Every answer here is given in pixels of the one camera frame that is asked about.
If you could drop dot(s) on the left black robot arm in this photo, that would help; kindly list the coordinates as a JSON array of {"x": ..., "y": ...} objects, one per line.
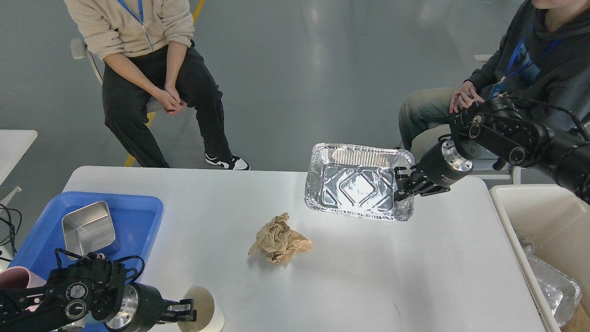
[{"x": 96, "y": 285}]

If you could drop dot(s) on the person in beige shirt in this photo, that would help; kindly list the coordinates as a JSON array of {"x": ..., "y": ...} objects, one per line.
[{"x": 148, "y": 50}]

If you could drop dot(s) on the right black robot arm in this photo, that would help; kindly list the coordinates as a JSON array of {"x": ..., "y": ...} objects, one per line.
[{"x": 497, "y": 126}]

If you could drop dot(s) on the small steel rectangular tin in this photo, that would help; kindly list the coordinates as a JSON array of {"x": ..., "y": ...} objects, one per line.
[{"x": 90, "y": 229}]

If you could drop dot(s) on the pink ribbed mug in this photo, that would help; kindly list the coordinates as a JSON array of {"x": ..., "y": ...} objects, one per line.
[{"x": 19, "y": 277}]

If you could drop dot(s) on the blue plastic tray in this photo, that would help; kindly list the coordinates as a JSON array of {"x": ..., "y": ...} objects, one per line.
[{"x": 136, "y": 221}]

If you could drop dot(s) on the grey office chair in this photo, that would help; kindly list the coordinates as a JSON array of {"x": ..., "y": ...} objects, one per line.
[{"x": 79, "y": 51}]

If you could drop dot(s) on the person in grey hoodie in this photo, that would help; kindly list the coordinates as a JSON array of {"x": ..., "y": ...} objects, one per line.
[{"x": 544, "y": 57}]

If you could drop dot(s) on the brown paper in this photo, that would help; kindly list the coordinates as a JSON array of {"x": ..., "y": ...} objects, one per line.
[{"x": 278, "y": 242}]

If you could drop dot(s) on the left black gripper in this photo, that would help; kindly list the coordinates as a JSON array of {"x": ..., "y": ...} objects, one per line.
[{"x": 142, "y": 307}]

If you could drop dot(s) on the foil trays inside bin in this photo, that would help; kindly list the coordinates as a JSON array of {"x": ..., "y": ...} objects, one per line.
[{"x": 562, "y": 293}]

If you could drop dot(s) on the aluminium foil tray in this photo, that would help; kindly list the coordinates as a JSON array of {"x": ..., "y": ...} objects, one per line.
[{"x": 357, "y": 181}]

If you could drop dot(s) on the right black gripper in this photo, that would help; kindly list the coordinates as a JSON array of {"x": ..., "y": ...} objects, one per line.
[{"x": 436, "y": 170}]

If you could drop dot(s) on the white side table left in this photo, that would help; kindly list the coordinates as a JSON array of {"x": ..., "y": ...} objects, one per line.
[{"x": 13, "y": 145}]

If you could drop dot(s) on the cream paper cup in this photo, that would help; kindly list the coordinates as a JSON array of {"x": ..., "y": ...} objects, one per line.
[{"x": 209, "y": 316}]

